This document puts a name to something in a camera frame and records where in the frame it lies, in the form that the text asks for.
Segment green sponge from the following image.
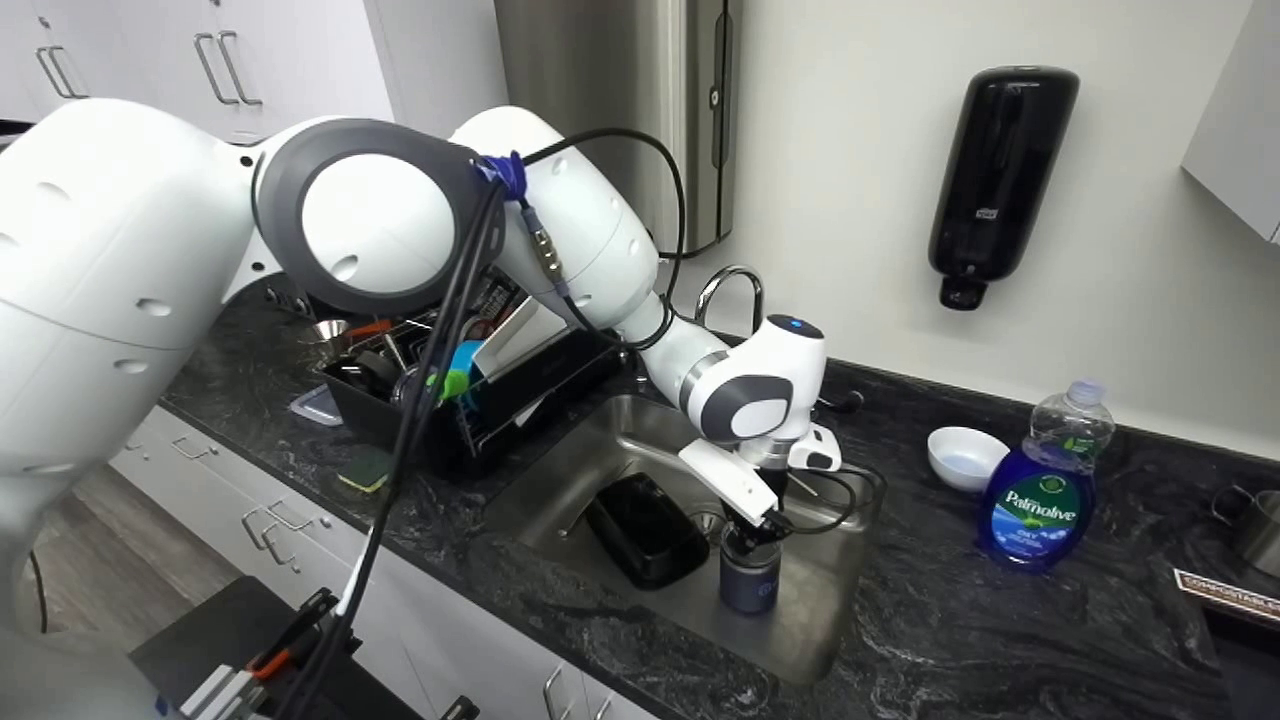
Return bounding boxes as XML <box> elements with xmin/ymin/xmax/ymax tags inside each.
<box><xmin>334</xmin><ymin>442</ymin><xmax>400</xmax><ymax>498</ymax></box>

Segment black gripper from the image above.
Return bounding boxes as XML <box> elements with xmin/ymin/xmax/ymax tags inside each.
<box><xmin>740</xmin><ymin>498</ymin><xmax>801</xmax><ymax>545</ymax></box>

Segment black plastic tray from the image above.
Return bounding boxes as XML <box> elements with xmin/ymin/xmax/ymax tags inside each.
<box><xmin>584</xmin><ymin>471</ymin><xmax>713</xmax><ymax>591</ymax></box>

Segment white lower cabinets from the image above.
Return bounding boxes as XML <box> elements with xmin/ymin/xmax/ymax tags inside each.
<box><xmin>106</xmin><ymin>397</ymin><xmax>655</xmax><ymax>720</ymax></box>

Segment red handled tool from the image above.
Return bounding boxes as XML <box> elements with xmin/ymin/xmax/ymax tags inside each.
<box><xmin>176</xmin><ymin>584</ymin><xmax>345</xmax><ymax>720</ymax></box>

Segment blue dish soap bottle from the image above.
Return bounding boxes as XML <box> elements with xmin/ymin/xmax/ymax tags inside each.
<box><xmin>975</xmin><ymin>374</ymin><xmax>1117</xmax><ymax>576</ymax></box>

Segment stainless steel sink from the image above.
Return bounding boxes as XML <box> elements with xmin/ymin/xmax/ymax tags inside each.
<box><xmin>513</xmin><ymin>397</ymin><xmax>885</xmax><ymax>693</ymax></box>

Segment black dish rack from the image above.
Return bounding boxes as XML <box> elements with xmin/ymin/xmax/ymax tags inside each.
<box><xmin>316</xmin><ymin>284</ymin><xmax>623</xmax><ymax>474</ymax></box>

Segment white bowl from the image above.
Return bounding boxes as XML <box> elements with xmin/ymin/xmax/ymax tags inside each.
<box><xmin>924</xmin><ymin>425</ymin><xmax>1014</xmax><ymax>496</ymax></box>

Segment dark blue steel thermocup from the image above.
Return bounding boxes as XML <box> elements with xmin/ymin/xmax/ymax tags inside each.
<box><xmin>715</xmin><ymin>525</ymin><xmax>784</xmax><ymax>619</ymax></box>

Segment black wall soap dispenser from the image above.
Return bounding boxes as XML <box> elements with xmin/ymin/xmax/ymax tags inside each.
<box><xmin>930</xmin><ymin>64</ymin><xmax>1084</xmax><ymax>317</ymax></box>

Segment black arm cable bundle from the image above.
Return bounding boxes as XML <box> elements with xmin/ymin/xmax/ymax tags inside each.
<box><xmin>286</xmin><ymin>123</ymin><xmax>885</xmax><ymax>720</ymax></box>

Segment chrome faucet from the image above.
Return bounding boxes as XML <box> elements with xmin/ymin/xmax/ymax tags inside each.
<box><xmin>693</xmin><ymin>262</ymin><xmax>872</xmax><ymax>430</ymax></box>

